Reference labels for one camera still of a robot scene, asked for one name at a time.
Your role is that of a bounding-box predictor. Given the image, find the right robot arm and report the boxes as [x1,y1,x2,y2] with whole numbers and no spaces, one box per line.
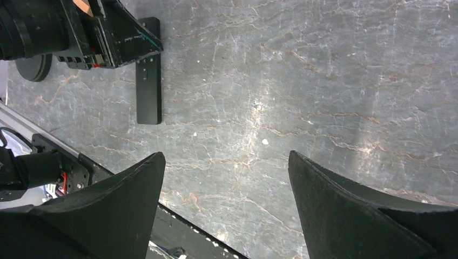
[1,134,457,258]

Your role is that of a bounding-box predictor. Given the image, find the wooden blocks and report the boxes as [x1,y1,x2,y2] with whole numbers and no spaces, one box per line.
[73,0,93,17]

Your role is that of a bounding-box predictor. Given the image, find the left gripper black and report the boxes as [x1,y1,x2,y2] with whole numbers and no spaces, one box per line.
[53,1,164,70]

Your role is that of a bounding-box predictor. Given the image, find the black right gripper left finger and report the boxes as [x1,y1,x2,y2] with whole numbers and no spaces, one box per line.
[1,152,166,258]

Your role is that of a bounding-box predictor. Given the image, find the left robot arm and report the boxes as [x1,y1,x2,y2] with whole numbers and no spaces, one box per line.
[1,1,163,70]

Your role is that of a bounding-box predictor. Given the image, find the black remote control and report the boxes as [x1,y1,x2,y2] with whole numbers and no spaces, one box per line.
[135,17,163,125]

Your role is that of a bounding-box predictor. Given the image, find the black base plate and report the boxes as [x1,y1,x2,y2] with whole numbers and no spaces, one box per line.
[31,134,251,259]

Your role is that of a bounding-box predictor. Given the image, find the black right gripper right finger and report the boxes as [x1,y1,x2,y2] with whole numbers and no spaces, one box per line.
[288,151,457,258]

